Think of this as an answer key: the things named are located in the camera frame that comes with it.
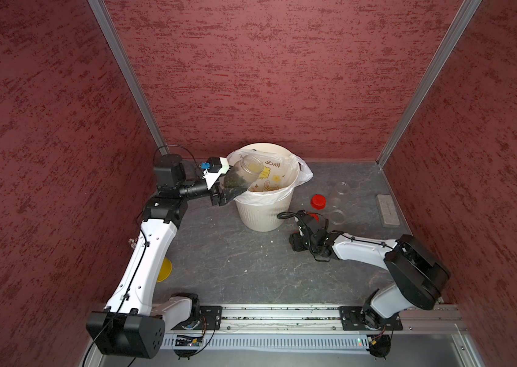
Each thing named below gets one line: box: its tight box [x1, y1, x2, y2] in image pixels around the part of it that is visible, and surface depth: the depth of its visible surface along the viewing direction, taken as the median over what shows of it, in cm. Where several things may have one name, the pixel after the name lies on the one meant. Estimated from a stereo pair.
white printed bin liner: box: [226, 149, 314, 205], surface depth 87 cm
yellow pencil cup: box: [156, 256, 173, 283], surface depth 85 cm
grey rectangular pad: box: [376, 193, 400, 228], surface depth 101 cm
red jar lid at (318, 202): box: [310, 194, 327, 211], surface depth 105 cm
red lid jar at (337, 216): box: [330, 208, 346, 226], surface depth 89 cm
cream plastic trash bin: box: [234, 142, 300, 232], surface depth 89 cm
